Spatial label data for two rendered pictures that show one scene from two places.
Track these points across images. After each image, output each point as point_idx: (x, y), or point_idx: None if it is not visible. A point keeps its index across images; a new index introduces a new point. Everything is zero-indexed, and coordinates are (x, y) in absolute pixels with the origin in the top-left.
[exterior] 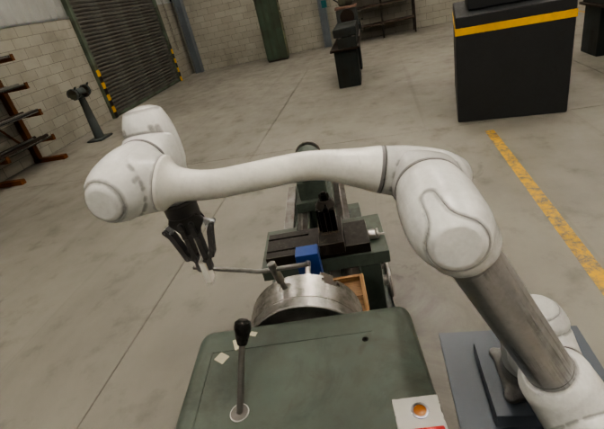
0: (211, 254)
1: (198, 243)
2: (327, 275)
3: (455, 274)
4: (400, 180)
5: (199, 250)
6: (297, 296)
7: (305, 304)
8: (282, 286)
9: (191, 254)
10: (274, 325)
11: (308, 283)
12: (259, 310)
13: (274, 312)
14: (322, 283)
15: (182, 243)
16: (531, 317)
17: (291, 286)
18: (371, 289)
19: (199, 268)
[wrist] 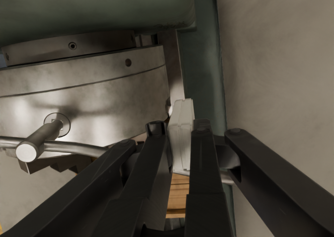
0: (120, 146)
1: (145, 179)
2: (23, 167)
3: None
4: None
5: (158, 156)
6: (20, 95)
7: (0, 72)
8: (52, 122)
9: (207, 144)
10: (27, 4)
11: (14, 130)
12: (116, 89)
13: (60, 60)
14: (0, 133)
15: (260, 207)
16: None
17: (41, 125)
18: None
19: (203, 123)
